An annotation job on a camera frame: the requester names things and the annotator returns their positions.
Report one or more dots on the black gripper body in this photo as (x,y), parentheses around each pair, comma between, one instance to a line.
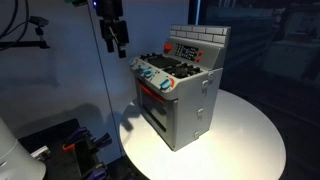
(115,29)

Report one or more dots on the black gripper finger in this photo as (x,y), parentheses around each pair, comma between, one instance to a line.
(110,46)
(122,50)

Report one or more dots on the black Franka robot arm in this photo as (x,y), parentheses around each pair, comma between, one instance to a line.
(108,8)

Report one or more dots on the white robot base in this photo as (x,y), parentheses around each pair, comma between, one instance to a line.
(16,156)

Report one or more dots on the blue stove knob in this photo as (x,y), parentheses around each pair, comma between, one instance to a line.
(149,73)
(132,62)
(143,68)

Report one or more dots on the big red round stove knob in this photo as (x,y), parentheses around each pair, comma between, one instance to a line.
(167,47)

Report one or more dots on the small orange stove button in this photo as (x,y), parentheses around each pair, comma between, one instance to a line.
(198,59)
(200,52)

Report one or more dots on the grey toy stove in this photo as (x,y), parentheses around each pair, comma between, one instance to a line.
(190,106)

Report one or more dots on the black stand bar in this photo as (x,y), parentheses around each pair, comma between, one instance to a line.
(23,44)

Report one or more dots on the black clamp with orange tip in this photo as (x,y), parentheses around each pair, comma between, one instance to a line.
(85,140)

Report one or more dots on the black clamp with purple grips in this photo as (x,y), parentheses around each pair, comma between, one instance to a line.
(95,173)

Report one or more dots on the black camera on stand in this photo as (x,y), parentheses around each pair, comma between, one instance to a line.
(39,24)

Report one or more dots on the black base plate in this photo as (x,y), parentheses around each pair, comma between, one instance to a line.
(53,146)

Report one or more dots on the silver metal bracket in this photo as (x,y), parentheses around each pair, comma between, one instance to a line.
(40,153)

